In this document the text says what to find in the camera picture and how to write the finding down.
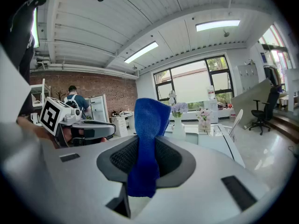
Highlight white drawer desk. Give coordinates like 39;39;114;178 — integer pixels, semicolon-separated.
109;111;135;138

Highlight pink flowers in square pot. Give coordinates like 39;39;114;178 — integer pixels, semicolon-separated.
195;108;212;132

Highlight large grey board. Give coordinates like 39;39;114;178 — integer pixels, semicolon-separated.
230;77;279;129

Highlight long ceiling light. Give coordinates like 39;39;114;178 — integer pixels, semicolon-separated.
123;41;159;64
195;19;241;32

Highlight white shelf rack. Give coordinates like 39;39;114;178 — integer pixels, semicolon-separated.
30;78;51;110

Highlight white folding chair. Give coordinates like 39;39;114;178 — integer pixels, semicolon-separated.
228;108;244;143

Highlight white ceiling pipes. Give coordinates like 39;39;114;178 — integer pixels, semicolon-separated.
35;59;140;80

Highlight white open shelf unit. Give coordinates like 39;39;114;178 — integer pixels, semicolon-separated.
283;68;299;113

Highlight person's black shirt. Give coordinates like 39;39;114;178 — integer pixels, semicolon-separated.
0;0;51;118

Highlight clothes rack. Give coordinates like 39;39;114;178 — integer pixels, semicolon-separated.
263;64;282;86

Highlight white fridge with open door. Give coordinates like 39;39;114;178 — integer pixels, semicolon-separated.
84;94;110;124

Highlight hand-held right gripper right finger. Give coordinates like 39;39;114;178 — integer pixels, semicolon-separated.
130;135;272;224

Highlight black framed window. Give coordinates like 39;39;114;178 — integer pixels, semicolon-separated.
153;55;235;112

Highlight person's left hand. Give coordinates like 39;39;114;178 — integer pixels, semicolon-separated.
61;126;107;147

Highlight bare branch plant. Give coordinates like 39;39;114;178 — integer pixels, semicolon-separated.
55;90;67;102

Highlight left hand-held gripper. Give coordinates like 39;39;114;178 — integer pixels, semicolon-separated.
38;96;117;149

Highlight blue cloth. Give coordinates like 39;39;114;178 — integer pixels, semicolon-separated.
127;98;172;198

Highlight black office chair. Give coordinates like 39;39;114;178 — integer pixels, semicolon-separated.
248;87;281;136

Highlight white water dispenser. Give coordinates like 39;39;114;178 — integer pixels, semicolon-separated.
205;84;220;124

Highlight person's left forearm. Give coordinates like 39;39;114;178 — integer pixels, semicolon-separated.
16;116;59;149

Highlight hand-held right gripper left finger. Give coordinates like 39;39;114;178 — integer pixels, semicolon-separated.
0;122;139;224

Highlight white flower pot purple flowers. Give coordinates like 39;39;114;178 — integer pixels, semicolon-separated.
171;101;189;140

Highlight white lockers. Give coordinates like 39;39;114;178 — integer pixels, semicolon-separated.
234;63;259;93

